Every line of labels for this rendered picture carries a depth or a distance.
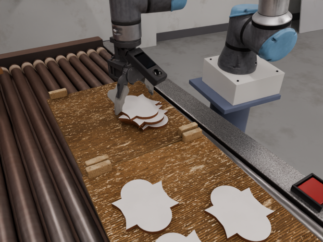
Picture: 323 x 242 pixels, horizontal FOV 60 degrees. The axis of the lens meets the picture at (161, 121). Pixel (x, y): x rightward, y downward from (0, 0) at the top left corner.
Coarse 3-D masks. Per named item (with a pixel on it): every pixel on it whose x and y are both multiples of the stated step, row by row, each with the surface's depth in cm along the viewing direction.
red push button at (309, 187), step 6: (312, 180) 66; (300, 186) 65; (306, 186) 65; (312, 186) 65; (318, 186) 65; (306, 192) 64; (312, 192) 64; (318, 192) 64; (312, 198) 62; (318, 198) 62
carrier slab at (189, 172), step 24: (192, 144) 76; (120, 168) 69; (144, 168) 69; (168, 168) 69; (192, 168) 69; (216, 168) 69; (240, 168) 69; (96, 192) 63; (120, 192) 63; (168, 192) 63; (192, 192) 63; (264, 192) 63; (120, 216) 58; (192, 216) 58; (288, 216) 58; (120, 240) 53; (144, 240) 53; (216, 240) 53; (240, 240) 53; (288, 240) 53; (312, 240) 53
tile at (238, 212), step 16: (224, 192) 61; (240, 192) 61; (208, 208) 58; (224, 208) 58; (240, 208) 58; (256, 208) 58; (224, 224) 55; (240, 224) 55; (256, 224) 55; (256, 240) 52
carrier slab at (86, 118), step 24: (72, 96) 97; (96, 96) 97; (72, 120) 85; (96, 120) 85; (168, 120) 85; (72, 144) 76; (96, 144) 76; (120, 144) 76; (144, 144) 76; (168, 144) 77
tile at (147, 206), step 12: (144, 180) 64; (132, 192) 61; (144, 192) 61; (156, 192) 61; (120, 204) 59; (132, 204) 59; (144, 204) 59; (156, 204) 59; (168, 204) 59; (132, 216) 56; (144, 216) 56; (156, 216) 56; (168, 216) 56; (132, 228) 55; (144, 228) 54; (156, 228) 54
